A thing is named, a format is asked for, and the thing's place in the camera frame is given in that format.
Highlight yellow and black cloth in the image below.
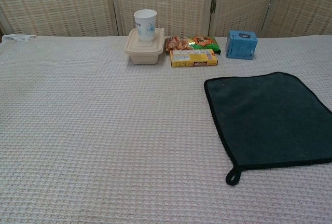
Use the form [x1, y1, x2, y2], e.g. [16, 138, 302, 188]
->
[203, 72, 332, 186]

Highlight yellow cardboard box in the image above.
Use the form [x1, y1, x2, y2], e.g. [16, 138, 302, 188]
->
[170, 49, 219, 68]

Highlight beige lidded food container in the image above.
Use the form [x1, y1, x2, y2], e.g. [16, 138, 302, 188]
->
[123, 27, 165, 65]

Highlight green orange snack bag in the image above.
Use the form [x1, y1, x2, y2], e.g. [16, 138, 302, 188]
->
[164, 35, 222, 55]

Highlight white paper cup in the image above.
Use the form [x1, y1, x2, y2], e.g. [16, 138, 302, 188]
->
[133, 9, 158, 42]

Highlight white waffle weave tablecloth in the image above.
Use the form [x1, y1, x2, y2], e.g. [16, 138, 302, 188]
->
[0, 34, 332, 224]

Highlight blue cardboard box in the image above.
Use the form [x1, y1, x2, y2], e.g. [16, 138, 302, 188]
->
[225, 29, 259, 60]

